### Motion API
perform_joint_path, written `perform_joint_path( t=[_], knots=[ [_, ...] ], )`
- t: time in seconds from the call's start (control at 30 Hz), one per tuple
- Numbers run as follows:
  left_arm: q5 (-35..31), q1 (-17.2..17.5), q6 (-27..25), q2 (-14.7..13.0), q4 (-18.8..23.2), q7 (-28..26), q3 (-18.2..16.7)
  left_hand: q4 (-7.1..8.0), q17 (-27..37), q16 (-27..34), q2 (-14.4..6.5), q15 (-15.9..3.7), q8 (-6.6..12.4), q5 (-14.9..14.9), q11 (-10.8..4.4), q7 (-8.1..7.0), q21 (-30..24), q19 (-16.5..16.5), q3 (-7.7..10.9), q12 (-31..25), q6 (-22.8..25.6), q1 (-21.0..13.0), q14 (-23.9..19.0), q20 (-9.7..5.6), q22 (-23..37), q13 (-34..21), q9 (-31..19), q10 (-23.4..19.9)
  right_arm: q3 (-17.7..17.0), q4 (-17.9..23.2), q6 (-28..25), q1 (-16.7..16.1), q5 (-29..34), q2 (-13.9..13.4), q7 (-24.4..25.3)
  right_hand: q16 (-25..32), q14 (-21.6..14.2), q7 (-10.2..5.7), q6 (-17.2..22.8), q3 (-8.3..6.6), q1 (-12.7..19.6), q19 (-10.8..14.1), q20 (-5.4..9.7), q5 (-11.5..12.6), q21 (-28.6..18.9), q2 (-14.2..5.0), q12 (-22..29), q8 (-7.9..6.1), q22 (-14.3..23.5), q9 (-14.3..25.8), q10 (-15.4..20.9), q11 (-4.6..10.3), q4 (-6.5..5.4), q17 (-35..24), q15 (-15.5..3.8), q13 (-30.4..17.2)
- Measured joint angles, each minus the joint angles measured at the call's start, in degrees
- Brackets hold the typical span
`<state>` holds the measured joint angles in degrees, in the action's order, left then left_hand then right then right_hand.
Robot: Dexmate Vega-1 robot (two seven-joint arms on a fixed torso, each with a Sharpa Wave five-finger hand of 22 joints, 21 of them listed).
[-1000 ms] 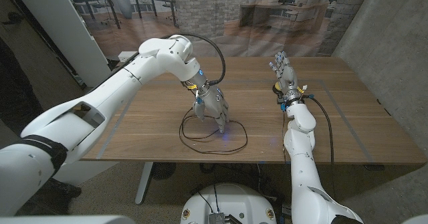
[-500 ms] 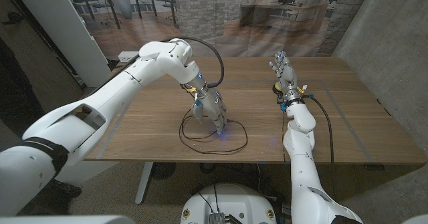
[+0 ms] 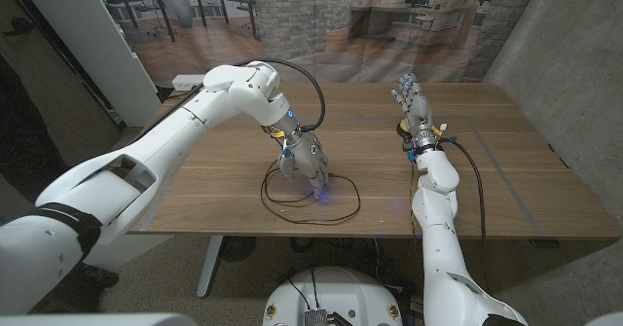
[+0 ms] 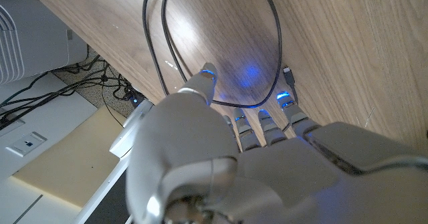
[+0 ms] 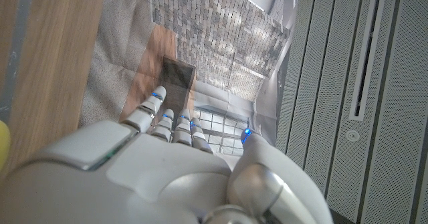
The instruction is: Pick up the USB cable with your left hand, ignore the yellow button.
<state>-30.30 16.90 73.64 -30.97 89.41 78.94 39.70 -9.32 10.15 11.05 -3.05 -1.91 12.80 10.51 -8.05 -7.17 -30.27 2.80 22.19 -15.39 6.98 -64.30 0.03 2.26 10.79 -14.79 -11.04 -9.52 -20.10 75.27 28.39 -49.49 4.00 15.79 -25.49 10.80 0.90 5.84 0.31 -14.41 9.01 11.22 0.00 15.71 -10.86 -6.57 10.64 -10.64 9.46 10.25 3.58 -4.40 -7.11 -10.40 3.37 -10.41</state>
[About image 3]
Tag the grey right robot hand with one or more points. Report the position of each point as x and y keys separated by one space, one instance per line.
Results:
x=417 y=109

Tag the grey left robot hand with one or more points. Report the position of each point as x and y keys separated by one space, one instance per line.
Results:
x=306 y=158

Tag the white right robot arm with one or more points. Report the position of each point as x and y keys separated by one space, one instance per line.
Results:
x=440 y=248

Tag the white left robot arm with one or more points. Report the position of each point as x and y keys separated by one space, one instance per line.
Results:
x=170 y=136

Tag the yellow button on black base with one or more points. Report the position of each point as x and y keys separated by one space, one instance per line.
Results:
x=401 y=130

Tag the black round fan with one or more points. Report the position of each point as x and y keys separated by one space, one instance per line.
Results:
x=238 y=248

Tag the printed office backdrop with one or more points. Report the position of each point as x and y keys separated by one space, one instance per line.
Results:
x=340 y=24

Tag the white robot torso base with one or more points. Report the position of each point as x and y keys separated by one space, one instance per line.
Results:
x=333 y=292

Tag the white power strip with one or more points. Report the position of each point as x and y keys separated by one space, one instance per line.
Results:
x=187 y=82

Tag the white table leg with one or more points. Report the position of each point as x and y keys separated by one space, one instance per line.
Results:
x=209 y=267

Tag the white cabinet panel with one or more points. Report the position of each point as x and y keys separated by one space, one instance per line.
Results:
x=92 y=39

